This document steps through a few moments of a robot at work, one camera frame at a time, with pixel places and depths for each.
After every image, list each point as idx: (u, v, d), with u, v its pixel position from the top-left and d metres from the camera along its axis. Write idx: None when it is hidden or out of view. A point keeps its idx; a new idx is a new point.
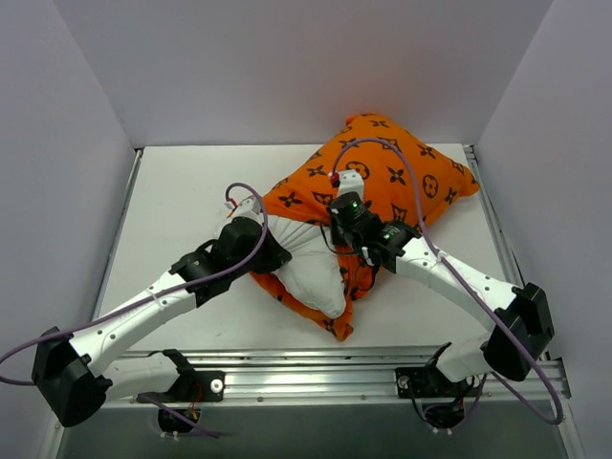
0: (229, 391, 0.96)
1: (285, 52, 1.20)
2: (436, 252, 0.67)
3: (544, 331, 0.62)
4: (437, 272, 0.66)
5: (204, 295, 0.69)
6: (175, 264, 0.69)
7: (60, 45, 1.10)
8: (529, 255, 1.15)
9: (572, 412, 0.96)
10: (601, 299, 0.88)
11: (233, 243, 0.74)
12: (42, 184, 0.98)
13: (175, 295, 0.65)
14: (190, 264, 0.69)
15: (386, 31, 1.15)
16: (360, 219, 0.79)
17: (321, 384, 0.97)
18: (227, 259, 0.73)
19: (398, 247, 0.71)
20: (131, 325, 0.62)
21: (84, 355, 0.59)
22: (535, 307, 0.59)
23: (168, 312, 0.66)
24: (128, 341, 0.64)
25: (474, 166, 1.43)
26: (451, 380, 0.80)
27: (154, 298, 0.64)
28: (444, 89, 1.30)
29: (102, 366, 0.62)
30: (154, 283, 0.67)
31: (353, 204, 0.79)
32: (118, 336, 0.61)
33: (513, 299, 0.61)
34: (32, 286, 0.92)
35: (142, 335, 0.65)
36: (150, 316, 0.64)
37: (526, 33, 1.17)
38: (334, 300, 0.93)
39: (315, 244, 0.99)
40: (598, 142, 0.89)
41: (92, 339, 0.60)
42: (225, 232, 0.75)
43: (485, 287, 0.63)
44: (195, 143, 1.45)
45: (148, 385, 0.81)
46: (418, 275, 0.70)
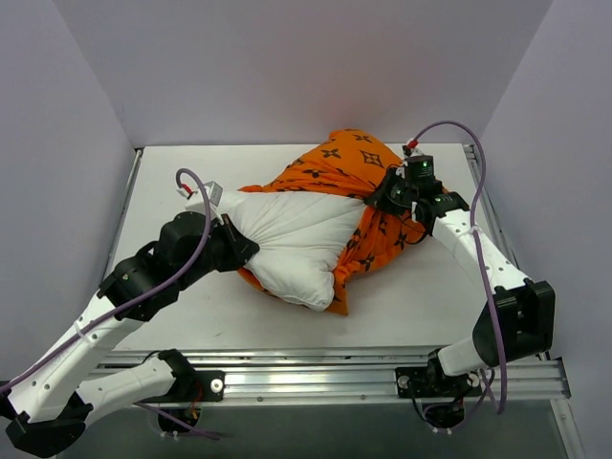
0: (229, 391, 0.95)
1: (286, 52, 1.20)
2: (472, 225, 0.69)
3: (538, 334, 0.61)
4: (464, 242, 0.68)
5: (144, 312, 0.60)
6: (104, 283, 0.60)
7: (60, 45, 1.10)
8: (529, 255, 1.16)
9: (572, 412, 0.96)
10: (601, 297, 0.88)
11: (172, 248, 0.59)
12: (42, 182, 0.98)
13: (102, 328, 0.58)
14: (120, 280, 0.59)
15: (386, 31, 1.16)
16: (424, 181, 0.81)
17: (322, 384, 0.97)
18: (169, 265, 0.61)
19: (441, 210, 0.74)
20: (62, 371, 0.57)
21: (23, 412, 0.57)
22: (536, 303, 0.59)
23: (106, 342, 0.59)
24: (73, 381, 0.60)
25: (474, 167, 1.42)
26: (447, 373, 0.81)
27: (81, 337, 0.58)
28: (444, 90, 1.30)
29: (57, 406, 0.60)
30: (83, 316, 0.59)
31: (424, 163, 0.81)
32: (51, 385, 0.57)
33: (519, 286, 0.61)
34: (32, 285, 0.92)
35: (89, 366, 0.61)
36: (80, 356, 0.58)
37: (525, 33, 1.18)
38: (318, 291, 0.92)
39: (287, 239, 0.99)
40: (597, 142, 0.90)
41: (30, 393, 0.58)
42: (163, 233, 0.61)
43: (498, 268, 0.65)
44: (195, 142, 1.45)
45: (142, 394, 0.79)
46: (448, 241, 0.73)
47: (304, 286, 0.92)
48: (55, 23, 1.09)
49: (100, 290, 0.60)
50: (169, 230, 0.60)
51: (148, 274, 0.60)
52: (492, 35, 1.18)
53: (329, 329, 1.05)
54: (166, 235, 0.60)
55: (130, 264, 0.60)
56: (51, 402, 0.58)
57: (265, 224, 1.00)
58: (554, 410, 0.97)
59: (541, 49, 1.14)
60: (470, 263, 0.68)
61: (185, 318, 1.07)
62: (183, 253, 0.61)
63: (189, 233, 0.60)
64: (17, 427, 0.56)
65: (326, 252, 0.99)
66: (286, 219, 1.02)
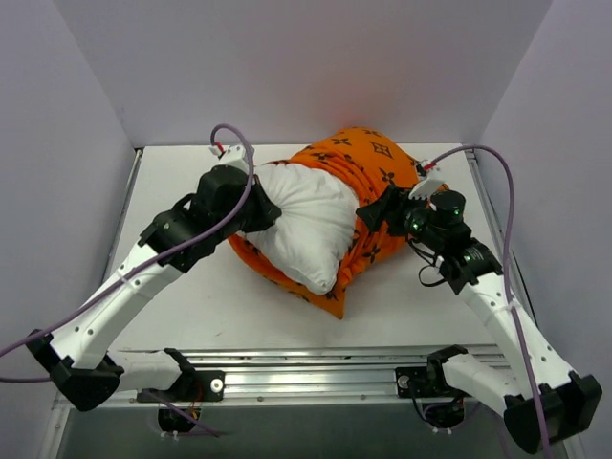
0: (230, 391, 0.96)
1: (286, 52, 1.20)
2: (510, 299, 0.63)
3: (578, 425, 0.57)
4: (499, 319, 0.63)
5: (184, 262, 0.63)
6: (144, 233, 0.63)
7: (60, 45, 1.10)
8: (529, 256, 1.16)
9: None
10: (601, 298, 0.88)
11: (211, 198, 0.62)
12: (43, 181, 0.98)
13: (147, 273, 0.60)
14: (162, 229, 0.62)
15: (387, 31, 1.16)
16: (450, 228, 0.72)
17: (321, 384, 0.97)
18: (207, 215, 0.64)
19: (472, 273, 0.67)
20: (106, 316, 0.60)
21: (66, 357, 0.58)
22: (582, 404, 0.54)
23: (147, 289, 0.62)
24: (113, 329, 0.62)
25: (474, 166, 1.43)
26: (448, 382, 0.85)
27: (125, 281, 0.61)
28: (444, 90, 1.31)
29: (97, 358, 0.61)
30: (124, 263, 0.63)
31: (455, 209, 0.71)
32: (95, 331, 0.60)
33: (565, 382, 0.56)
34: (32, 284, 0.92)
35: (127, 316, 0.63)
36: (125, 299, 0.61)
37: (525, 34, 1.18)
38: (322, 269, 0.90)
39: (306, 208, 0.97)
40: (597, 142, 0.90)
41: (73, 338, 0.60)
42: (202, 184, 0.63)
43: (541, 358, 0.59)
44: (196, 143, 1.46)
45: (153, 382, 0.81)
46: (480, 309, 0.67)
47: (312, 260, 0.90)
48: (55, 22, 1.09)
49: (142, 239, 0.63)
50: (208, 181, 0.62)
51: (187, 226, 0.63)
52: (492, 35, 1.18)
53: (330, 329, 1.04)
54: (207, 185, 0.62)
55: (169, 215, 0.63)
56: (92, 348, 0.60)
57: (285, 189, 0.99)
58: None
59: (541, 49, 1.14)
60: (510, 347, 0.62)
61: (185, 317, 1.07)
62: (221, 205, 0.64)
63: (228, 184, 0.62)
64: (62, 370, 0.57)
65: (340, 229, 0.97)
66: (306, 187, 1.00)
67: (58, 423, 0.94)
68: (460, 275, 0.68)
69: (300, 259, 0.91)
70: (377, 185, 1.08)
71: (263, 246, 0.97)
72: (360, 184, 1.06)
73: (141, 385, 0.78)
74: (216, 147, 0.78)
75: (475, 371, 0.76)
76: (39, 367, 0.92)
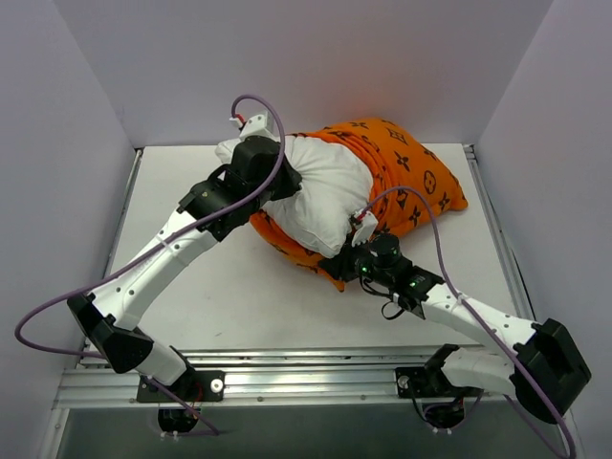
0: (229, 391, 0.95)
1: (287, 51, 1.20)
2: (457, 295, 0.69)
3: (576, 371, 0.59)
4: (458, 315, 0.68)
5: (220, 230, 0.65)
6: (183, 202, 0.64)
7: (60, 46, 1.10)
8: (529, 256, 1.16)
9: (572, 413, 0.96)
10: (601, 300, 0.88)
11: (248, 166, 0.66)
12: (42, 181, 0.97)
13: (186, 238, 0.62)
14: (199, 198, 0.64)
15: (387, 30, 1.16)
16: (395, 264, 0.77)
17: (321, 385, 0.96)
18: (243, 185, 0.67)
19: (422, 294, 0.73)
20: (147, 278, 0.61)
21: (108, 316, 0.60)
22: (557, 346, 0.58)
23: (185, 254, 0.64)
24: (150, 291, 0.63)
25: (474, 166, 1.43)
26: (454, 384, 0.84)
27: (165, 245, 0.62)
28: (444, 90, 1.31)
29: (135, 317, 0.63)
30: (164, 229, 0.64)
31: (393, 251, 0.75)
32: (136, 291, 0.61)
33: (533, 336, 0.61)
34: (33, 283, 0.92)
35: (163, 280, 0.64)
36: (165, 263, 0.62)
37: (526, 34, 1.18)
38: (340, 230, 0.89)
39: (325, 178, 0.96)
40: (597, 142, 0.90)
41: (112, 297, 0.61)
42: (237, 154, 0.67)
43: (504, 325, 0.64)
44: (195, 143, 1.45)
45: (159, 372, 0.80)
46: (443, 318, 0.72)
47: (328, 222, 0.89)
48: (54, 21, 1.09)
49: (180, 207, 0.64)
50: (244, 149, 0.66)
51: (223, 194, 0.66)
52: (493, 35, 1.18)
53: (331, 329, 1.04)
54: (242, 155, 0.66)
55: (206, 185, 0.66)
56: (131, 309, 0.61)
57: (306, 159, 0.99)
58: None
59: (541, 49, 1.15)
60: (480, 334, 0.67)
61: (185, 318, 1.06)
62: (254, 175, 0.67)
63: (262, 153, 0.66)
64: (107, 328, 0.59)
65: (357, 199, 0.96)
66: (325, 158, 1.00)
67: (59, 423, 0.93)
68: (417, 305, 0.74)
69: (316, 222, 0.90)
70: (391, 165, 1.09)
71: (281, 216, 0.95)
72: (374, 162, 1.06)
73: (156, 372, 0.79)
74: (238, 120, 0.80)
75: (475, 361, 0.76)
76: (42, 366, 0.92)
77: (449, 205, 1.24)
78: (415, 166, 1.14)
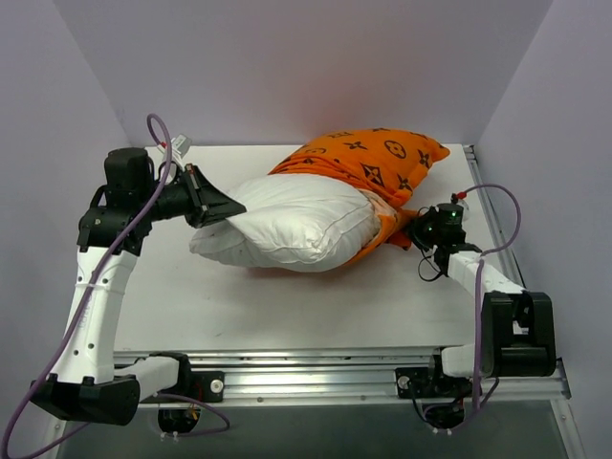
0: (229, 391, 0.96)
1: (286, 51, 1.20)
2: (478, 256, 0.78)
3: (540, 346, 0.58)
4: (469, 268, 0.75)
5: (133, 244, 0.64)
6: (81, 239, 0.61)
7: (59, 45, 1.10)
8: (530, 256, 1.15)
9: (572, 413, 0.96)
10: (601, 299, 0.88)
11: (126, 176, 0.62)
12: (40, 180, 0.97)
13: (111, 266, 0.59)
14: (95, 227, 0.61)
15: (387, 29, 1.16)
16: (450, 226, 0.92)
17: (321, 385, 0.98)
18: (130, 196, 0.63)
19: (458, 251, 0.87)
20: (98, 324, 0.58)
21: (84, 378, 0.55)
22: (533, 311, 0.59)
23: (118, 283, 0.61)
24: (107, 335, 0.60)
25: (474, 166, 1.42)
26: (445, 372, 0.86)
27: (95, 286, 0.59)
28: (444, 90, 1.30)
29: (110, 364, 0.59)
30: (81, 274, 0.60)
31: (451, 212, 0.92)
32: (96, 341, 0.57)
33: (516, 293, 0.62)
34: (32, 284, 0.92)
35: (114, 318, 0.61)
36: (106, 300, 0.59)
37: (526, 33, 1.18)
38: (307, 230, 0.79)
39: (276, 198, 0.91)
40: (598, 142, 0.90)
41: (77, 364, 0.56)
42: (108, 170, 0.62)
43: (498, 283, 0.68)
44: (195, 143, 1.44)
45: (161, 382, 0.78)
46: (459, 274, 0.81)
47: (292, 228, 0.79)
48: (54, 22, 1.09)
49: (82, 246, 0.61)
50: (114, 163, 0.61)
51: (116, 212, 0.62)
52: (492, 34, 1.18)
53: (329, 329, 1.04)
54: (115, 169, 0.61)
55: (95, 212, 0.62)
56: (101, 359, 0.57)
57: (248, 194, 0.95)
58: (555, 410, 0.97)
59: (542, 48, 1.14)
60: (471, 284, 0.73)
61: (185, 318, 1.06)
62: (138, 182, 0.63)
63: (134, 156, 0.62)
64: (90, 388, 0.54)
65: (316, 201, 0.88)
66: (268, 184, 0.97)
67: (59, 424, 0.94)
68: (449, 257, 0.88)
69: (282, 234, 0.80)
70: (346, 154, 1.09)
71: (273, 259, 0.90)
72: (326, 162, 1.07)
73: (157, 386, 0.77)
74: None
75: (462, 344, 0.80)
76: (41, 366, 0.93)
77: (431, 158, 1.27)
78: (372, 143, 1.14)
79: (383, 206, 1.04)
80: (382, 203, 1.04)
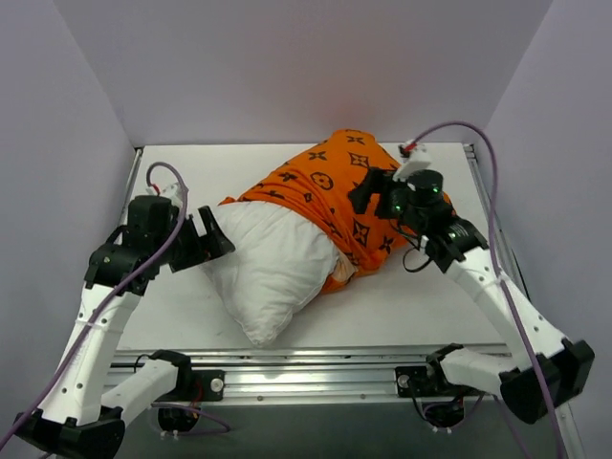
0: (229, 390, 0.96)
1: (285, 50, 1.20)
2: (497, 273, 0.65)
3: (571, 390, 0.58)
4: (491, 295, 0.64)
5: (140, 285, 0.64)
6: (89, 274, 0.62)
7: (59, 44, 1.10)
8: (529, 255, 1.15)
9: (571, 411, 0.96)
10: (601, 299, 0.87)
11: (145, 219, 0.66)
12: (40, 180, 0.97)
13: (111, 308, 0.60)
14: (103, 265, 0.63)
15: (387, 29, 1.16)
16: (432, 207, 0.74)
17: (321, 384, 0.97)
18: (144, 238, 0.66)
19: (459, 251, 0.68)
20: (91, 363, 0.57)
21: (67, 419, 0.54)
22: (577, 368, 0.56)
23: (117, 324, 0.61)
24: (98, 376, 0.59)
25: (474, 166, 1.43)
26: (449, 382, 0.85)
27: (93, 325, 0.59)
28: (444, 89, 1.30)
29: (98, 404, 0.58)
30: (83, 311, 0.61)
31: (433, 188, 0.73)
32: (84, 382, 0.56)
33: (559, 350, 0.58)
34: (32, 284, 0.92)
35: (108, 359, 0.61)
36: (102, 341, 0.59)
37: (526, 33, 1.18)
38: (259, 330, 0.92)
39: (254, 255, 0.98)
40: (598, 142, 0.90)
41: (63, 402, 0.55)
42: (131, 210, 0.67)
43: (534, 327, 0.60)
44: (195, 142, 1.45)
45: (158, 391, 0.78)
46: (469, 287, 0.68)
47: (249, 317, 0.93)
48: (54, 20, 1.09)
49: (88, 282, 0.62)
50: (137, 204, 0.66)
51: (125, 251, 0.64)
52: (493, 34, 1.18)
53: (328, 329, 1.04)
54: (137, 209, 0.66)
55: (106, 250, 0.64)
56: (89, 400, 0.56)
57: (240, 231, 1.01)
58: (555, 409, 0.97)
59: (542, 48, 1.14)
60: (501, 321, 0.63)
61: (186, 317, 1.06)
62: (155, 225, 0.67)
63: (156, 201, 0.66)
64: (70, 430, 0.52)
65: (286, 279, 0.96)
66: (259, 225, 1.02)
67: None
68: (448, 255, 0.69)
69: (240, 314, 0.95)
70: (343, 202, 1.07)
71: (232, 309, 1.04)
72: (321, 207, 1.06)
73: (154, 396, 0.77)
74: (154, 189, 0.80)
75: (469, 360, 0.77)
76: (40, 365, 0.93)
77: None
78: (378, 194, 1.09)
79: (344, 271, 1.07)
80: (345, 267, 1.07)
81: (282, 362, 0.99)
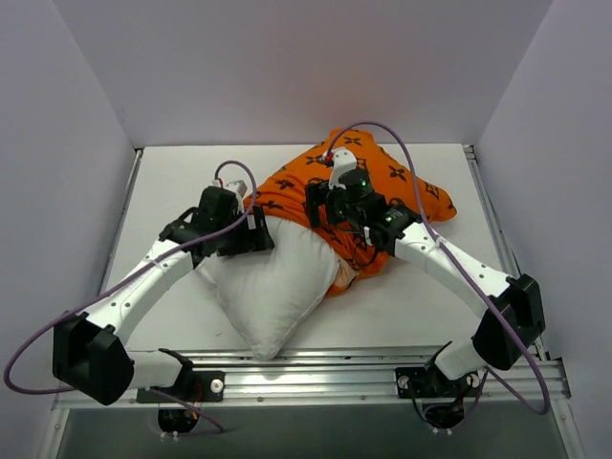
0: (229, 391, 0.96)
1: (285, 52, 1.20)
2: (436, 238, 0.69)
3: (535, 325, 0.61)
4: (433, 257, 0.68)
5: (197, 255, 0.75)
6: (163, 231, 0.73)
7: (59, 46, 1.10)
8: (529, 256, 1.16)
9: (572, 412, 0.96)
10: (601, 301, 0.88)
11: (214, 206, 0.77)
12: (40, 182, 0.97)
13: (174, 256, 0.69)
14: (176, 229, 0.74)
15: (386, 30, 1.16)
16: (365, 199, 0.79)
17: (321, 385, 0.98)
18: (210, 221, 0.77)
19: (399, 229, 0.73)
20: (142, 291, 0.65)
21: (108, 325, 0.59)
22: (526, 297, 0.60)
23: (171, 274, 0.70)
24: (141, 308, 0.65)
25: (474, 167, 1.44)
26: (450, 379, 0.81)
27: (156, 263, 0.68)
28: (444, 90, 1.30)
29: (126, 334, 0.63)
30: (150, 253, 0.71)
31: (361, 183, 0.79)
32: (132, 303, 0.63)
33: (506, 288, 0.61)
34: (32, 285, 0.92)
35: (153, 298, 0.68)
36: (156, 279, 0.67)
37: (526, 34, 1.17)
38: (263, 339, 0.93)
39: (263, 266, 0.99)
40: (597, 143, 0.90)
41: (109, 311, 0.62)
42: (205, 196, 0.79)
43: (479, 274, 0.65)
44: (196, 142, 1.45)
45: (158, 378, 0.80)
46: (415, 258, 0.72)
47: (254, 328, 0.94)
48: (54, 21, 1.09)
49: (160, 236, 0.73)
50: (210, 192, 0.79)
51: (194, 229, 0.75)
52: (492, 36, 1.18)
53: (328, 330, 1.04)
54: (208, 196, 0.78)
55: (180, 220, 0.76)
56: (128, 320, 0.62)
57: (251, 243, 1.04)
58: (555, 409, 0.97)
59: (541, 49, 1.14)
60: (450, 278, 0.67)
61: (186, 317, 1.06)
62: (220, 211, 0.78)
63: (225, 192, 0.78)
64: (107, 335, 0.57)
65: (292, 288, 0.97)
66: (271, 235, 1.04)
67: (58, 424, 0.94)
68: (389, 236, 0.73)
69: (246, 324, 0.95)
70: None
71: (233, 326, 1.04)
72: None
73: (152, 382, 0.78)
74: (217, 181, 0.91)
75: (457, 342, 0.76)
76: (40, 365, 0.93)
77: (432, 218, 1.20)
78: None
79: (345, 276, 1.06)
80: (346, 273, 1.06)
81: (283, 362, 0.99)
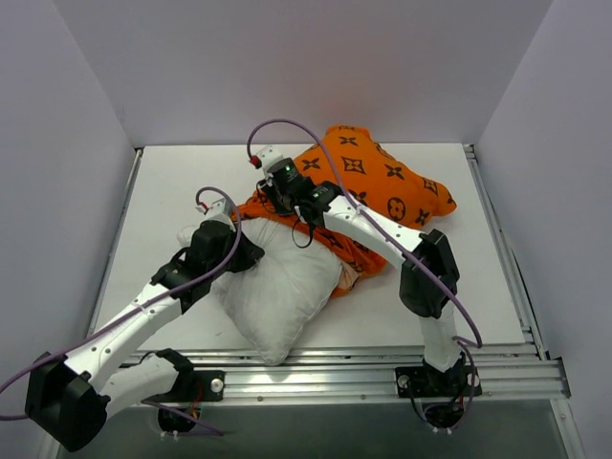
0: (229, 390, 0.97)
1: (285, 51, 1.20)
2: (357, 206, 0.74)
3: (450, 273, 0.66)
4: (355, 224, 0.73)
5: (187, 301, 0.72)
6: (156, 274, 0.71)
7: (59, 45, 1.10)
8: (529, 256, 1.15)
9: (572, 412, 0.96)
10: (601, 301, 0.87)
11: (205, 249, 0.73)
12: (40, 183, 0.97)
13: (162, 302, 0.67)
14: (169, 273, 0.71)
15: (386, 30, 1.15)
16: (293, 183, 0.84)
17: (321, 384, 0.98)
18: (202, 263, 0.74)
19: (325, 205, 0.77)
20: (124, 338, 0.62)
21: (84, 371, 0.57)
22: (437, 250, 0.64)
23: (157, 320, 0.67)
24: (120, 356, 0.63)
25: (474, 166, 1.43)
26: (443, 369, 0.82)
27: (142, 309, 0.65)
28: (443, 89, 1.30)
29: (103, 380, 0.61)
30: (138, 296, 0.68)
31: (285, 168, 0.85)
32: (112, 350, 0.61)
33: (420, 242, 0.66)
34: (32, 285, 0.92)
35: (135, 345, 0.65)
36: (141, 326, 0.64)
37: (527, 33, 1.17)
38: (272, 348, 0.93)
39: (266, 274, 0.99)
40: (597, 143, 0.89)
41: (89, 357, 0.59)
42: (195, 239, 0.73)
43: (396, 234, 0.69)
44: (195, 142, 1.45)
45: (151, 389, 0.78)
46: (343, 229, 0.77)
47: (261, 337, 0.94)
48: (53, 21, 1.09)
49: (152, 279, 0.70)
50: (200, 234, 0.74)
51: (185, 273, 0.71)
52: (492, 35, 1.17)
53: (327, 330, 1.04)
54: (198, 239, 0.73)
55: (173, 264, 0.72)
56: (106, 368, 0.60)
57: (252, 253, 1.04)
58: (555, 408, 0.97)
59: (542, 48, 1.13)
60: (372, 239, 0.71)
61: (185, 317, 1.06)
62: (211, 252, 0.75)
63: (217, 235, 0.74)
64: (79, 382, 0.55)
65: (295, 295, 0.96)
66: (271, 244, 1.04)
67: None
68: (316, 210, 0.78)
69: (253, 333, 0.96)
70: None
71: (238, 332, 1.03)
72: None
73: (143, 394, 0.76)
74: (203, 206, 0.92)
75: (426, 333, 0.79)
76: None
77: (432, 214, 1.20)
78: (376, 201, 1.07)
79: (349, 279, 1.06)
80: (349, 275, 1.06)
81: (291, 362, 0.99)
